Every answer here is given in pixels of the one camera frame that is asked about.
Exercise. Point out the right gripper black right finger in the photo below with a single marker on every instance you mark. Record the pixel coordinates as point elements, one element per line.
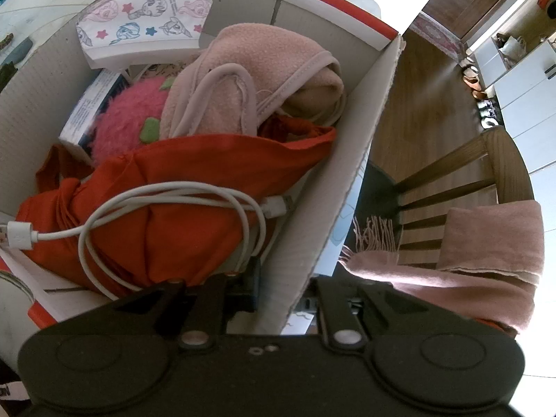
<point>337,325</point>

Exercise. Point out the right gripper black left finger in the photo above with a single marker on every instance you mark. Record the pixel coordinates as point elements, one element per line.
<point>209,307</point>

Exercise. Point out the red cloth bag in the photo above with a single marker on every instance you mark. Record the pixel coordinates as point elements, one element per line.
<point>166,241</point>

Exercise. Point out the pink fuzzy strawberry hat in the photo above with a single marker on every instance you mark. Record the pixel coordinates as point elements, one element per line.
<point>132,119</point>

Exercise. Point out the pink fleece garment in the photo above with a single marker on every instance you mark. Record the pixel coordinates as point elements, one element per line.
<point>248,73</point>

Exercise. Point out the red and white cardboard box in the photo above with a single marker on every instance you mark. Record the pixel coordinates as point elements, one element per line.
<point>293,229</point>

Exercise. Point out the cartoon printed face mask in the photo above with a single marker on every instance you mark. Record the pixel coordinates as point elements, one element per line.
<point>115,34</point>

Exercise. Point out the wooden chair beside table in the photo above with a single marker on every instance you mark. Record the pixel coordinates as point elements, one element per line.
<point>382,198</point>

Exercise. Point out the pink fringed scarf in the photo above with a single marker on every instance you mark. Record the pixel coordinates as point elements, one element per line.
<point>490,262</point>

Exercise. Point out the shoes on floor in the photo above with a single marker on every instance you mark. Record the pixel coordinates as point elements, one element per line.
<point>480,91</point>

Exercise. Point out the red patterned doormat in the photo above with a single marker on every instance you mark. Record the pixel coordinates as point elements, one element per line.
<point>442,38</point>

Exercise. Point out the white wall cabinet unit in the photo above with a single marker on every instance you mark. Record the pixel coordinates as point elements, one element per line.
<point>517,69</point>

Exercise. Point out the black drawstring pouch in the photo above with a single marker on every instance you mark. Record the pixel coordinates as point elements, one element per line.
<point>7,71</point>

